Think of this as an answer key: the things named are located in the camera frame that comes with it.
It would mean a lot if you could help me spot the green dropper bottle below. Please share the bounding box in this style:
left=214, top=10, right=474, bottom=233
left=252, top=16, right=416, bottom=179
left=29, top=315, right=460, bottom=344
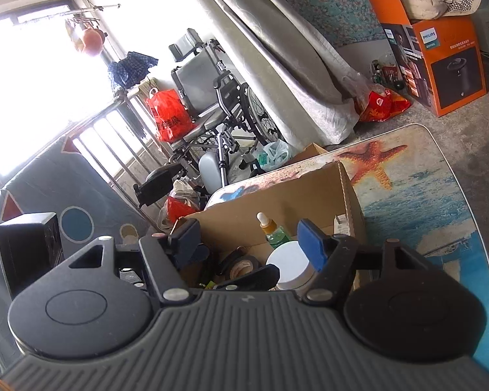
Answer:
left=256, top=212, right=296, bottom=249

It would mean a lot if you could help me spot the orange appliance carton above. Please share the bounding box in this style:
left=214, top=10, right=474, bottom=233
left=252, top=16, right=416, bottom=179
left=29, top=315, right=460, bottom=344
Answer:
left=365, top=0, right=487, bottom=118

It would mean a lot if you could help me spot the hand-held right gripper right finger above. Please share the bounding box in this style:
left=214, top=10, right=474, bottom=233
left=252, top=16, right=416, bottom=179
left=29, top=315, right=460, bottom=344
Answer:
left=297, top=219, right=441, bottom=304

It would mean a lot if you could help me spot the white pill bottle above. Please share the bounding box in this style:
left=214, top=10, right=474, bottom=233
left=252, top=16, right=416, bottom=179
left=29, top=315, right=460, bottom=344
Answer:
left=266, top=241, right=320, bottom=292

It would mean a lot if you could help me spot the plastic-wrapped white mattress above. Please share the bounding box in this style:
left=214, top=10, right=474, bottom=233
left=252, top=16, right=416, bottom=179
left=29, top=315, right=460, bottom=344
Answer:
left=183, top=0, right=361, bottom=145

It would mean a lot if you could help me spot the black electrical tape roll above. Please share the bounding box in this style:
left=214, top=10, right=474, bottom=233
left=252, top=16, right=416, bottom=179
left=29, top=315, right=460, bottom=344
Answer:
left=220, top=254, right=263, bottom=283

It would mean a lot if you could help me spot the blue checked hanging cloth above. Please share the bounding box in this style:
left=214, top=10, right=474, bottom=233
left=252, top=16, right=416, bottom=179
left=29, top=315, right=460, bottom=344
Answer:
left=107, top=50, right=159, bottom=90

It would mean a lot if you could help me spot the white plug charger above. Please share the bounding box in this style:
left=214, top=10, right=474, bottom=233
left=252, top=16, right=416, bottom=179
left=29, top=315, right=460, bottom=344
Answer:
left=334, top=214, right=353, bottom=237

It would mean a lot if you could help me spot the clutter of bottles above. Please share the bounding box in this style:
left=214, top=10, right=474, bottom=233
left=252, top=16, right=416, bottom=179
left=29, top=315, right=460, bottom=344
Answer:
left=369, top=59, right=406, bottom=90

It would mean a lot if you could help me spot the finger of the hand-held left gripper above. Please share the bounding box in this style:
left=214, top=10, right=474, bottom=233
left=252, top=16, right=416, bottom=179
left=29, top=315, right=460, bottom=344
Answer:
left=178, top=244, right=211, bottom=270
left=216, top=264, right=280, bottom=292

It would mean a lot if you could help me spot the blue floral wall cloth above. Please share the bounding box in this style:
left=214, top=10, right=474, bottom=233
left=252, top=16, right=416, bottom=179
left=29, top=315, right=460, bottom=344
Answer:
left=271, top=0, right=469, bottom=47

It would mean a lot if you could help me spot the orange round hanging object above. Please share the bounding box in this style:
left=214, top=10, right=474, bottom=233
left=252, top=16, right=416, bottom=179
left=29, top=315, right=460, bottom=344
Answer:
left=65, top=16, right=109, bottom=58

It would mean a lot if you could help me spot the red plastic bag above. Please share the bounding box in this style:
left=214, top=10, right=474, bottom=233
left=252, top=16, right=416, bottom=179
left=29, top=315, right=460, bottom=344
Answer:
left=356, top=87, right=412, bottom=123
left=144, top=88, right=193, bottom=143
left=165, top=195, right=200, bottom=223

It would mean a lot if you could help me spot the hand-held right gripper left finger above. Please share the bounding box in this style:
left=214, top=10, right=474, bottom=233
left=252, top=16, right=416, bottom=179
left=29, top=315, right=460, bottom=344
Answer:
left=67, top=219, right=202, bottom=302

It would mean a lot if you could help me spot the green white plastic bag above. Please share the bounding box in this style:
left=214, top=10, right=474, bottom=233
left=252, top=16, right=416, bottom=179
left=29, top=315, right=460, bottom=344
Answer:
left=255, top=138, right=290, bottom=172

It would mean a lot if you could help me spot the brown cardboard box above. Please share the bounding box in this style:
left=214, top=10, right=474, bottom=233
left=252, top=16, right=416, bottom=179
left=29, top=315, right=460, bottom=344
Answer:
left=173, top=161, right=367, bottom=292

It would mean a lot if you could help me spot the metal railing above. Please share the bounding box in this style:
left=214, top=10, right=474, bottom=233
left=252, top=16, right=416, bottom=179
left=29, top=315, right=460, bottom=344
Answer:
left=71, top=90, right=180, bottom=212

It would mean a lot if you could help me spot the blue-grey printed mattress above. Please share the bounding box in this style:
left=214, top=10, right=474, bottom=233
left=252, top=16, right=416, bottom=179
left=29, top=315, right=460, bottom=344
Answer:
left=0, top=136, right=176, bottom=375

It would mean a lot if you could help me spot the metal drying rod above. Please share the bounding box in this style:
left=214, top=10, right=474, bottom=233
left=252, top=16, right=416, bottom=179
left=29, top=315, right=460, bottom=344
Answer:
left=16, top=3, right=121, bottom=25

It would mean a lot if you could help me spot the grey wheelchair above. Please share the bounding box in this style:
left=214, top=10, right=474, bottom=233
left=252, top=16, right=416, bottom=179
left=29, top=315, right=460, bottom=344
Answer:
left=132, top=28, right=284, bottom=208

